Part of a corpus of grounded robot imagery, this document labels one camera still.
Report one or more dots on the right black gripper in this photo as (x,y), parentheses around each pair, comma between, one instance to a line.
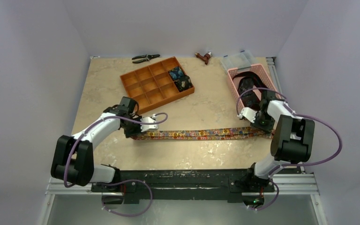
(261,122)

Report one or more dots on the colourful patterned tie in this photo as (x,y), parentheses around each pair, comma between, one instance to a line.
(236,133)

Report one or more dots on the dark ties in basket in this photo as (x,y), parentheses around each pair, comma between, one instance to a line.
(248,80)

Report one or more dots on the black pliers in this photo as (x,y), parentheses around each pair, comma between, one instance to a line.
(144,58)

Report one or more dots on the blue rolled tie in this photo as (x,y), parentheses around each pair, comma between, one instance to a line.
(176,73)

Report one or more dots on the clear plastic organizer box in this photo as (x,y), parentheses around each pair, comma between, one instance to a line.
(241,61)

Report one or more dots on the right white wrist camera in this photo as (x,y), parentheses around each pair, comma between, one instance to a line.
(248,114)

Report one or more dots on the orange compartment tray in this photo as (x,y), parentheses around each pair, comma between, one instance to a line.
(152,87)

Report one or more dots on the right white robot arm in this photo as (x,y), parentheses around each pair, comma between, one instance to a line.
(292,135)

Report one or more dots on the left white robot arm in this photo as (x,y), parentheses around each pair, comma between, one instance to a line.
(73,160)

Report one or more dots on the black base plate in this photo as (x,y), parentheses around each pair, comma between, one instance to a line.
(231,185)

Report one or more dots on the pink plastic basket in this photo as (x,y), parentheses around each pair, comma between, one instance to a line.
(260,71)

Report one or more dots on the black rolled tie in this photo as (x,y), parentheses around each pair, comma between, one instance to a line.
(183,83)

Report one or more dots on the aluminium frame rail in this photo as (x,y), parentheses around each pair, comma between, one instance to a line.
(288,182)

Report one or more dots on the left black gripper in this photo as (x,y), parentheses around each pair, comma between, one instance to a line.
(138,131)

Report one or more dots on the brown handled tool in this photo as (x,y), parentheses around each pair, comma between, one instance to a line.
(205,58)

